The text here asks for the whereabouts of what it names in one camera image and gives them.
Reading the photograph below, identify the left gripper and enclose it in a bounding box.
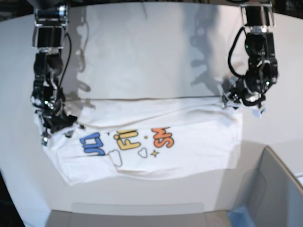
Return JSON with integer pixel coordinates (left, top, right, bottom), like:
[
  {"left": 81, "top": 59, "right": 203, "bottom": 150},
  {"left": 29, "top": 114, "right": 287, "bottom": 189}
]
[{"left": 222, "top": 78, "right": 266, "bottom": 111}]

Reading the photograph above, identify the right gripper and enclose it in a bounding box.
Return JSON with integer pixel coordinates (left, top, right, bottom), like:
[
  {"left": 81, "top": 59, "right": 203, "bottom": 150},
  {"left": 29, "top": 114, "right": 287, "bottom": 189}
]
[{"left": 35, "top": 109, "right": 80, "bottom": 141}]

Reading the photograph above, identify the white printed t-shirt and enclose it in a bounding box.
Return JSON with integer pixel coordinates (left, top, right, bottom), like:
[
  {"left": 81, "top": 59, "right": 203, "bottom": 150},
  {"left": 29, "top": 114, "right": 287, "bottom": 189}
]
[{"left": 42, "top": 96, "right": 263, "bottom": 187}]

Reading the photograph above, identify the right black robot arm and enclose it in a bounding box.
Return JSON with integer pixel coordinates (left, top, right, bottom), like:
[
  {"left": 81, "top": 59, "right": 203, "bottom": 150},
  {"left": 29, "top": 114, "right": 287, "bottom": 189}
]
[{"left": 29, "top": 0, "right": 77, "bottom": 146}]

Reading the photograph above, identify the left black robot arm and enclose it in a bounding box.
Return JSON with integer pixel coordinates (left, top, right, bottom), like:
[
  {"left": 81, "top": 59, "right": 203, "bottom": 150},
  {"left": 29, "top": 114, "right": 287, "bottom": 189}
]
[{"left": 222, "top": 0, "right": 278, "bottom": 111}]

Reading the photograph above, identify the grey cardboard box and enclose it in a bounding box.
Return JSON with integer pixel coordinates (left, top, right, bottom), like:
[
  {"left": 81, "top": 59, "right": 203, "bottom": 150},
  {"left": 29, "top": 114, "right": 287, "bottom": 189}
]
[{"left": 46, "top": 146, "right": 303, "bottom": 227}]

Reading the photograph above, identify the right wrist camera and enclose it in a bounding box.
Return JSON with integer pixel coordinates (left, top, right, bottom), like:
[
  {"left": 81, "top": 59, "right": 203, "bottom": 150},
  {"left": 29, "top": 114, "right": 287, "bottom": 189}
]
[{"left": 41, "top": 137, "right": 48, "bottom": 147}]

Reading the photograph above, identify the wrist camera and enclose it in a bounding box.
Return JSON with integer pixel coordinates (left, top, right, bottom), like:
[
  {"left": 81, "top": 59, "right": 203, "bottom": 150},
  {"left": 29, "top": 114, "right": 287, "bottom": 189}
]
[
  {"left": 41, "top": 137, "right": 48, "bottom": 147},
  {"left": 252, "top": 106, "right": 266, "bottom": 119}
]

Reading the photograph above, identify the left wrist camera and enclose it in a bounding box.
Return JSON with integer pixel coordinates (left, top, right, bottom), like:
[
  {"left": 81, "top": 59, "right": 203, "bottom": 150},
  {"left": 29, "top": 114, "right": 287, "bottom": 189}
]
[{"left": 252, "top": 106, "right": 266, "bottom": 119}]

